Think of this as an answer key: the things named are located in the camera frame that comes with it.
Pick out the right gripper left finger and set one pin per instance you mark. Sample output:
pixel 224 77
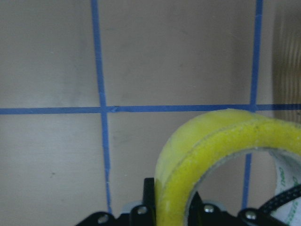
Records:
pixel 142 214

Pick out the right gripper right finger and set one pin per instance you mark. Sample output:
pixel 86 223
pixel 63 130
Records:
pixel 207 214

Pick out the yellow tape roll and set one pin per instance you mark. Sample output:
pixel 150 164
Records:
pixel 208 141

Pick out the brown wicker basket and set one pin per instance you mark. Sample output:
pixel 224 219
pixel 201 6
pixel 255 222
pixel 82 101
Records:
pixel 286 60

